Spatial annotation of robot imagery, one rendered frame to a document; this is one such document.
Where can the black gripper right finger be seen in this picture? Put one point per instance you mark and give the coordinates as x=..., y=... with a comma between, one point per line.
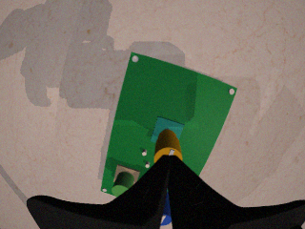
x=194, y=205

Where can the green circuit board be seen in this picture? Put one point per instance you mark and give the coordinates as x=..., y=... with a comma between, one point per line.
x=163, y=110

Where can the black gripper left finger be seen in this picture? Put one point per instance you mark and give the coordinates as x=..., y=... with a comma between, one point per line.
x=141, y=207

